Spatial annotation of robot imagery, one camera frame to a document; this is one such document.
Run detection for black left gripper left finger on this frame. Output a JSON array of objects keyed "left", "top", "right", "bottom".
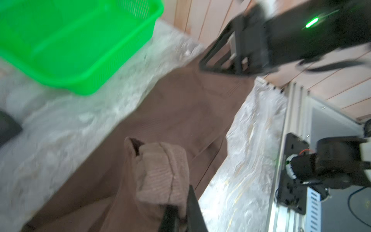
[{"left": 158, "top": 205, "right": 180, "bottom": 232}]

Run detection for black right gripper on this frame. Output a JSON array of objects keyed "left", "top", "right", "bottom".
[{"left": 199, "top": 4, "right": 271, "bottom": 75}]

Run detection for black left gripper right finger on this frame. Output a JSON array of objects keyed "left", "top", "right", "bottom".
[{"left": 186, "top": 185, "right": 208, "bottom": 232}]

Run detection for brown trousers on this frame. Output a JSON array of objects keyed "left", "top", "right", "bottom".
[{"left": 22, "top": 57, "right": 255, "bottom": 232}]

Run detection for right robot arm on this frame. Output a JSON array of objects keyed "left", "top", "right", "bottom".
[{"left": 199, "top": 1, "right": 371, "bottom": 189}]

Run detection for green plastic basket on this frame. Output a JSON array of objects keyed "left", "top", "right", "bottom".
[{"left": 1, "top": 1, "right": 164, "bottom": 95}]

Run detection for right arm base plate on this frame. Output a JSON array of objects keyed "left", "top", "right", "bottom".
[{"left": 276, "top": 133, "right": 309, "bottom": 215}]

